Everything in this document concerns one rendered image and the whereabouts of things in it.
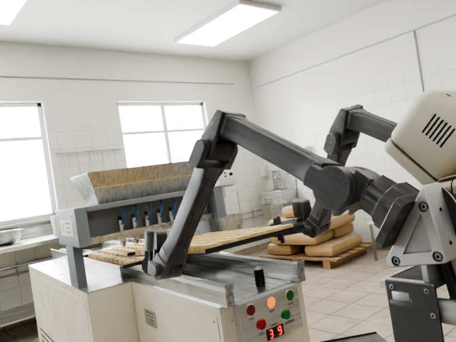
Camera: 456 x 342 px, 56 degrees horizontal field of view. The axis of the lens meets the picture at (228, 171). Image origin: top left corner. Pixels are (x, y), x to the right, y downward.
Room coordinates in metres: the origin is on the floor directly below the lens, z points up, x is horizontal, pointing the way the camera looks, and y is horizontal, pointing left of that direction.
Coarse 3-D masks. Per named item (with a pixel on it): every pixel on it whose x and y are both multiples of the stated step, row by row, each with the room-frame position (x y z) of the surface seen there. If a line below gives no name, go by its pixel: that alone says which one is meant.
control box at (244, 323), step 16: (288, 288) 1.39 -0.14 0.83; (240, 304) 1.29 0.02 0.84; (256, 304) 1.32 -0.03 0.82; (288, 304) 1.39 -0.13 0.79; (240, 320) 1.28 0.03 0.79; (256, 320) 1.31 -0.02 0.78; (272, 320) 1.34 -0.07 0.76; (288, 320) 1.38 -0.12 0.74; (240, 336) 1.29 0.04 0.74; (256, 336) 1.31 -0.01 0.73; (272, 336) 1.34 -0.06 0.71
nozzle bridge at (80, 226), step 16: (176, 192) 2.00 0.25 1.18; (80, 208) 1.75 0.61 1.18; (96, 208) 1.79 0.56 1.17; (112, 208) 1.91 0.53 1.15; (128, 208) 1.95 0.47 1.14; (144, 208) 1.99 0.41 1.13; (160, 208) 2.04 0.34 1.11; (176, 208) 2.09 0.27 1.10; (208, 208) 2.18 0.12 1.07; (224, 208) 2.14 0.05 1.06; (64, 224) 1.88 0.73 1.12; (80, 224) 1.75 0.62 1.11; (96, 224) 1.87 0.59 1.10; (112, 224) 1.90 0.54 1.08; (128, 224) 1.95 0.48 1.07; (144, 224) 1.99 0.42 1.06; (160, 224) 1.98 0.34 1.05; (208, 224) 2.21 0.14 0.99; (64, 240) 1.92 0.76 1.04; (80, 240) 1.74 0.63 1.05; (96, 240) 1.81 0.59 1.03; (80, 256) 1.84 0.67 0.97; (80, 272) 1.83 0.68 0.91; (80, 288) 1.83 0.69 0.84
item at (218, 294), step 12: (132, 276) 1.85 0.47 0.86; (144, 276) 1.74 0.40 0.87; (180, 276) 1.50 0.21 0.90; (168, 288) 1.57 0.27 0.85; (180, 288) 1.49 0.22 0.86; (192, 288) 1.42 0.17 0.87; (204, 288) 1.35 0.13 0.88; (216, 288) 1.29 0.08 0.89; (228, 288) 1.26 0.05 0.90; (204, 300) 1.36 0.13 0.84; (216, 300) 1.30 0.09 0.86; (228, 300) 1.26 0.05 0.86
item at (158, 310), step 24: (192, 264) 2.00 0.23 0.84; (144, 288) 1.73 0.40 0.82; (240, 288) 1.45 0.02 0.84; (264, 288) 1.41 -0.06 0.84; (144, 312) 1.76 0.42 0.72; (168, 312) 1.57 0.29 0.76; (192, 312) 1.42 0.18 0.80; (216, 312) 1.29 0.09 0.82; (144, 336) 1.79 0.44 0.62; (168, 336) 1.59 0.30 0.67; (192, 336) 1.44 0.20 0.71; (216, 336) 1.30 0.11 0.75; (288, 336) 1.41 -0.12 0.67
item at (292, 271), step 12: (216, 252) 1.86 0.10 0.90; (204, 264) 1.92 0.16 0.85; (216, 264) 1.83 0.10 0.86; (228, 264) 1.76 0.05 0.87; (240, 264) 1.69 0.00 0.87; (252, 264) 1.62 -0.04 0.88; (264, 264) 1.56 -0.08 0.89; (276, 264) 1.51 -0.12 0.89; (288, 264) 1.45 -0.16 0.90; (300, 264) 1.42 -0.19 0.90; (276, 276) 1.52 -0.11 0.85; (288, 276) 1.46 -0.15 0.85; (300, 276) 1.42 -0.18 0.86
